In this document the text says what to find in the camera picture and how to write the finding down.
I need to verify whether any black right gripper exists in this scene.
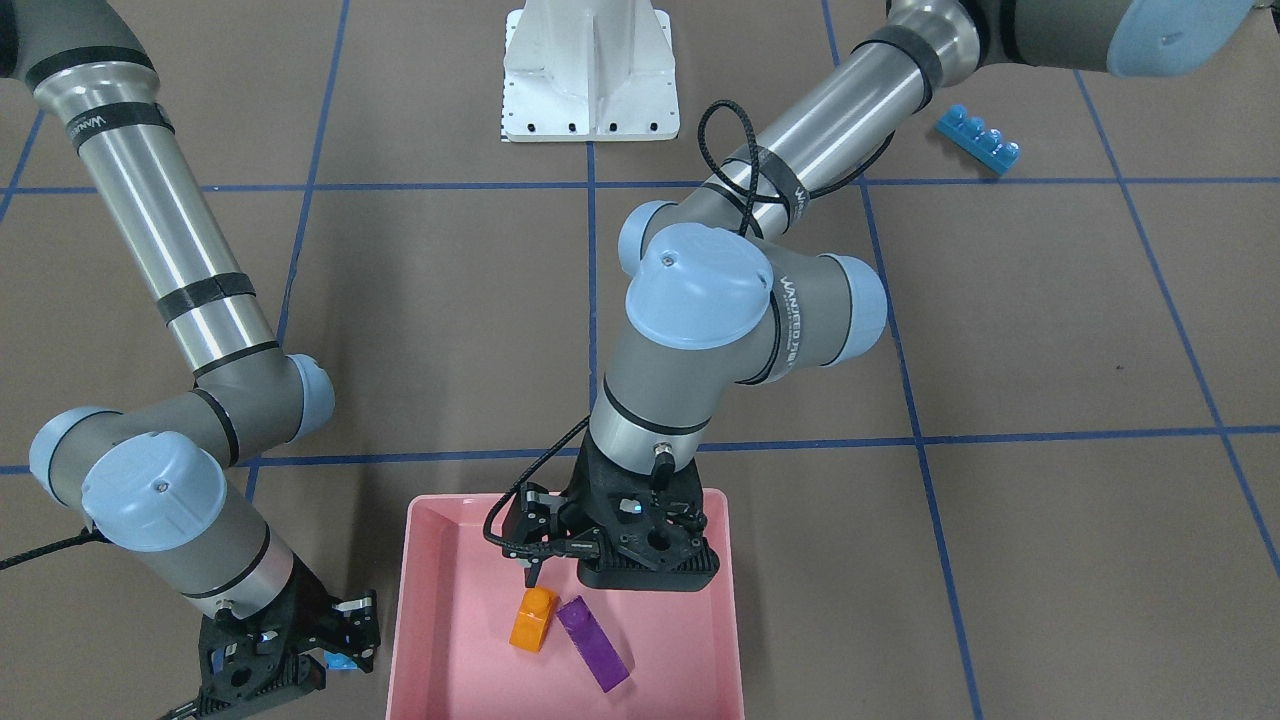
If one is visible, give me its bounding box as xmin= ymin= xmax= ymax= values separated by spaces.
xmin=189 ymin=566 xmax=381 ymax=719

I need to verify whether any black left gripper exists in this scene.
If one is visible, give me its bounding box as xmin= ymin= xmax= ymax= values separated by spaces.
xmin=484 ymin=436 xmax=721 ymax=592

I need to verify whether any orange block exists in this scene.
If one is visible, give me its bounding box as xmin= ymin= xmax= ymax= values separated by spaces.
xmin=508 ymin=585 xmax=559 ymax=653

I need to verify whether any small blue block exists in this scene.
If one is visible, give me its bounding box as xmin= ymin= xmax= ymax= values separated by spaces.
xmin=323 ymin=651 xmax=360 ymax=671

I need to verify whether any purple block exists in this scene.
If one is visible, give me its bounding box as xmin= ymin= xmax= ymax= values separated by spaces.
xmin=557 ymin=596 xmax=630 ymax=694

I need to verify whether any long blue stud block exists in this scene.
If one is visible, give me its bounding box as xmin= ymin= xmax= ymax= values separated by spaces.
xmin=934 ymin=104 xmax=1021 ymax=176

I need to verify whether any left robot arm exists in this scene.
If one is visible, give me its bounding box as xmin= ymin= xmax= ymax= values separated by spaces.
xmin=483 ymin=1 xmax=1251 ymax=592

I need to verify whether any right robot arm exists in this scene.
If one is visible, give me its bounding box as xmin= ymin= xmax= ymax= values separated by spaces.
xmin=3 ymin=1 xmax=351 ymax=719

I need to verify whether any pink plastic box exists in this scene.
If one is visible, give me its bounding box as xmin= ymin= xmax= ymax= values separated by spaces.
xmin=387 ymin=489 xmax=745 ymax=719

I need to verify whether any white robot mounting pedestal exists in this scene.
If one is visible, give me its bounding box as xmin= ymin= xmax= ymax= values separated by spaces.
xmin=500 ymin=1 xmax=681 ymax=143

